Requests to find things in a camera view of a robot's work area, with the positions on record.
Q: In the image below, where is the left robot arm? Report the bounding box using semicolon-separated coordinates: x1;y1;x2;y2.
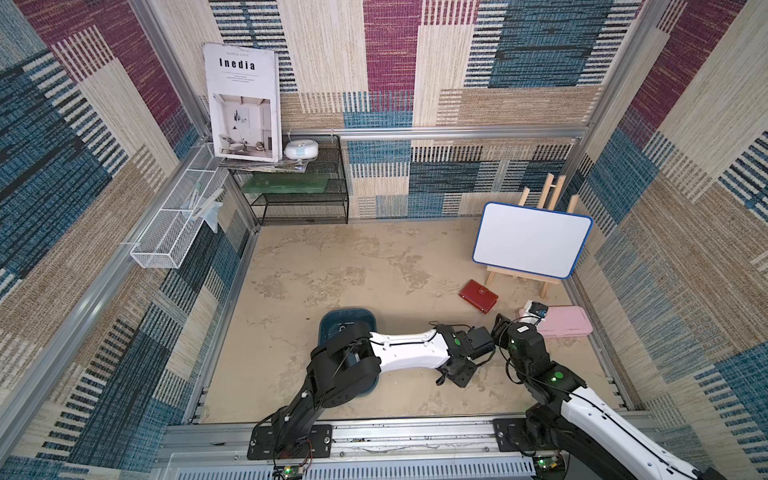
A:
246;322;496;462

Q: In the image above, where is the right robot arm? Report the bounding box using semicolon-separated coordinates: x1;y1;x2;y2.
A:
491;314;724;479

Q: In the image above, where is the teal plastic storage tray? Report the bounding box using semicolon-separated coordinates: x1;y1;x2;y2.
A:
318;308;377;370

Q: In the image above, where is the pink pencil case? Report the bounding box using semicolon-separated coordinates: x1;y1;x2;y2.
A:
537;306;593;338

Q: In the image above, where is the red leather wallet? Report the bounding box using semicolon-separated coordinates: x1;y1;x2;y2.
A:
459;280;498;314

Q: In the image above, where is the blue-framed whiteboard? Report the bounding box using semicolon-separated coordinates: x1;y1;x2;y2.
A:
472;202;594;280

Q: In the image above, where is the wooden easel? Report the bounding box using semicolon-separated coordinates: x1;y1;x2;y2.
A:
484;173;567;299

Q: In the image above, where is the white round device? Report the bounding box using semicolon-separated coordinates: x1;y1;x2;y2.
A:
284;139;319;160

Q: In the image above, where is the Inedia magazine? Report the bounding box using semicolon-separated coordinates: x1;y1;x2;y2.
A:
203;43;283;164

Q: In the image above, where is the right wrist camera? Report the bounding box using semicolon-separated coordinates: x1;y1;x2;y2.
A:
519;300;549;325

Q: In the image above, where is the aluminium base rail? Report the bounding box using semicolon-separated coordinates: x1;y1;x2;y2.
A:
149;410;661;480

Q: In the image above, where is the black wire shelf rack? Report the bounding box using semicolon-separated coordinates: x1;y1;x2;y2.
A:
220;135;350;227

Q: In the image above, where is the white wire basket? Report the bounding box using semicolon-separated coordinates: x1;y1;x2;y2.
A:
130;169;226;269

